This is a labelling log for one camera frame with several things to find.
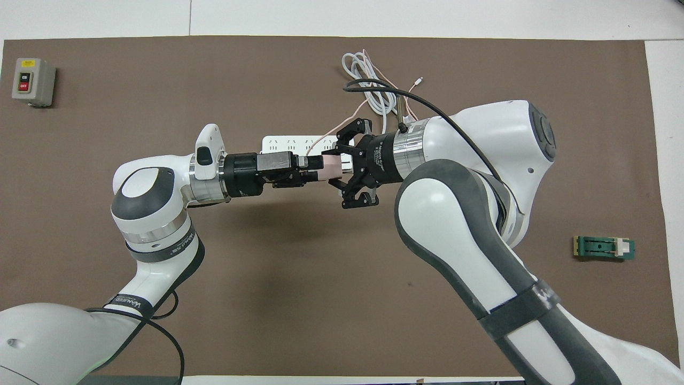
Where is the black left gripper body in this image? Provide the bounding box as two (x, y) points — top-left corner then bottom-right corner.
(223, 151), (308, 199)

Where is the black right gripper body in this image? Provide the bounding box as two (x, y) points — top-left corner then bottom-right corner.
(359, 133), (400, 186)

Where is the pink charger adapter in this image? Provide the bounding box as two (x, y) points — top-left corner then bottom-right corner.
(321, 154), (344, 181)

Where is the pink charging cable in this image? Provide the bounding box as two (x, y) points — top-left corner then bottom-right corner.
(307, 50), (424, 156)

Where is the white power strip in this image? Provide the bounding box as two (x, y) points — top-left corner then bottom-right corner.
(261, 135), (354, 173)

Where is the brown table mat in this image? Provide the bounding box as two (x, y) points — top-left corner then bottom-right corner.
(0, 36), (682, 378)

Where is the green circuit board module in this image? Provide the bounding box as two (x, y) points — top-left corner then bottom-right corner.
(573, 235), (636, 263)

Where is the white power cord with plug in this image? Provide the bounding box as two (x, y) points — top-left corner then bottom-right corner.
(342, 52), (417, 134)

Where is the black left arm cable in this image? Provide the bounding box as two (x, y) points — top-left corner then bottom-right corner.
(85, 289), (185, 385)

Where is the grey on off switch box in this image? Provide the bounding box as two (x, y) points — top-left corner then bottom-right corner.
(12, 58), (56, 108)

